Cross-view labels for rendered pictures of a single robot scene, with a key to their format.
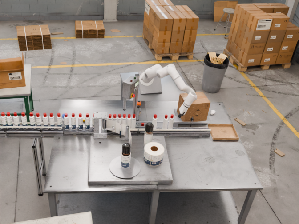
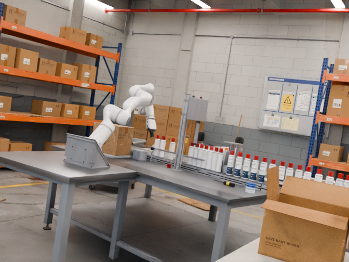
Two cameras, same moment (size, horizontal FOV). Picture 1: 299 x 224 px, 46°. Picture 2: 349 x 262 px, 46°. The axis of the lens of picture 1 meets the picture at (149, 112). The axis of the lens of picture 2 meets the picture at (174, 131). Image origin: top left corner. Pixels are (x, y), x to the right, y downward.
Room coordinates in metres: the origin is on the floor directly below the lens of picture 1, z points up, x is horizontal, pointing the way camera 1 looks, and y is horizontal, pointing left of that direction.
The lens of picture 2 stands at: (5.62, 2.83, 1.35)
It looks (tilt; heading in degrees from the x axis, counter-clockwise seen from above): 3 degrees down; 229
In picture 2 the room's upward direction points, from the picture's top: 9 degrees clockwise
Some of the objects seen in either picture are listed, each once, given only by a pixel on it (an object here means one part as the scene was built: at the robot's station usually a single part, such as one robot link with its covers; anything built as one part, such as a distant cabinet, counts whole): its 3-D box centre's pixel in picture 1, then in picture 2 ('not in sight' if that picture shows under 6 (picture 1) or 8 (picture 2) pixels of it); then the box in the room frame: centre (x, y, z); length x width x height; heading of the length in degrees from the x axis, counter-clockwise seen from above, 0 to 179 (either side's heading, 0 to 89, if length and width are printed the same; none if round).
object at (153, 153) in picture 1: (153, 154); not in sight; (2.63, -0.09, 0.95); 0.20 x 0.20 x 0.14
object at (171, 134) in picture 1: (138, 130); (183, 166); (3.09, 0.10, 0.85); 1.65 x 0.11 x 0.05; 99
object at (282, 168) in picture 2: (51, 121); (280, 174); (2.94, 1.03, 0.98); 0.05 x 0.05 x 0.20
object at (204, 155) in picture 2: (119, 122); (204, 156); (3.05, 0.32, 0.98); 0.05 x 0.05 x 0.20
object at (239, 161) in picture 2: (87, 121); (238, 164); (3.00, 0.66, 0.98); 0.05 x 0.05 x 0.20
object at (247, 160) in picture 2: (80, 121); (246, 166); (2.99, 0.73, 0.98); 0.05 x 0.05 x 0.20
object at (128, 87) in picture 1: (131, 87); (196, 109); (3.16, 0.22, 1.38); 0.17 x 0.10 x 0.19; 154
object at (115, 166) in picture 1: (125, 166); not in sight; (2.47, 0.18, 0.89); 0.31 x 0.31 x 0.01
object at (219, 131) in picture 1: (223, 131); not in sight; (3.24, -0.88, 0.85); 0.30 x 0.26 x 0.04; 99
